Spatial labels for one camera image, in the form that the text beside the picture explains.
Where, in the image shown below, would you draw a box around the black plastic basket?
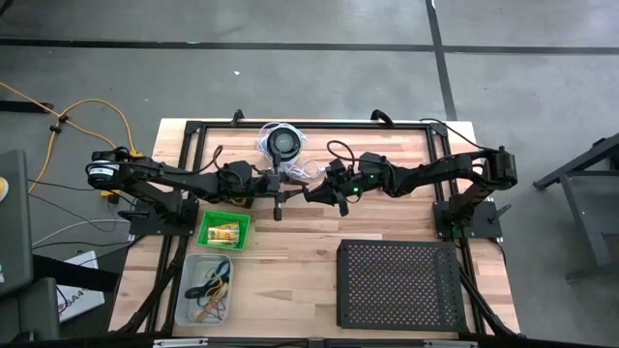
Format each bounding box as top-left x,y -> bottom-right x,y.
207,190 -> 255,210

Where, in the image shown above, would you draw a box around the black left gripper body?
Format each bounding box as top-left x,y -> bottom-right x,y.
217,153 -> 284,221

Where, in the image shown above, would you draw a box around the red rubber band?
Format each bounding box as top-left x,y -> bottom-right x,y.
205,297 -> 229,321

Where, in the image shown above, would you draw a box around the green plastic basket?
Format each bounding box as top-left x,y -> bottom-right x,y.
195,209 -> 252,253

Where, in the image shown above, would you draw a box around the white plastic bin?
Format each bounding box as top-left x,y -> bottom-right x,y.
173,252 -> 235,328

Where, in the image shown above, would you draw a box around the white lamp power cable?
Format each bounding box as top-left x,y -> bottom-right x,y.
258,121 -> 325,182

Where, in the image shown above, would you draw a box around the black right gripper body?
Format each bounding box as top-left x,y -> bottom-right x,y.
328,157 -> 362,218

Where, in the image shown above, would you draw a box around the tan rubber band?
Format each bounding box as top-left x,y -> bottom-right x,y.
192,289 -> 227,323

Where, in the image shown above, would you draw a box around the black rubber band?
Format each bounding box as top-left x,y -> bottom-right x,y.
185,263 -> 231,300

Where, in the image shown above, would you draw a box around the blue rubber band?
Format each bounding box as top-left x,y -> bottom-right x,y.
205,270 -> 232,294

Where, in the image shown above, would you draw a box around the black perforated metal shelf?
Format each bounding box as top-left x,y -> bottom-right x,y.
337,239 -> 469,333

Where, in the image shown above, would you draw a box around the yellow extension cord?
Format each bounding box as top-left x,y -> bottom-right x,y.
0,80 -> 145,199

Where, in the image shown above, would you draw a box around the black metal stand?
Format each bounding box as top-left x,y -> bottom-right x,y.
533,132 -> 619,282

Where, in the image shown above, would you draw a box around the white labelled box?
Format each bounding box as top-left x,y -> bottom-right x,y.
56,249 -> 106,324

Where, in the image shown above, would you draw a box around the yellow rubber band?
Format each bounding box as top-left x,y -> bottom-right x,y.
192,277 -> 228,318

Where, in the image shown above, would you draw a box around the black floor cable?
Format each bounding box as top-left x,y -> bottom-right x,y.
418,117 -> 485,152

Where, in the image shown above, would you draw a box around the grey equipment case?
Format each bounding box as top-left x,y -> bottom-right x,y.
0,148 -> 34,297

